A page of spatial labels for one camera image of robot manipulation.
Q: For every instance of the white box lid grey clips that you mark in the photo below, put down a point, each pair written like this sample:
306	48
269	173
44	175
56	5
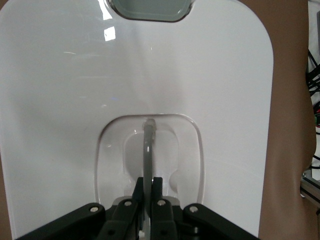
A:
75	87

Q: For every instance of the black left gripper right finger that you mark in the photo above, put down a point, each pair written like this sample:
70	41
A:
165	220

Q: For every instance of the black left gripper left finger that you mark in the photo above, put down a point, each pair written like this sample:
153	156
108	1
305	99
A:
120	220

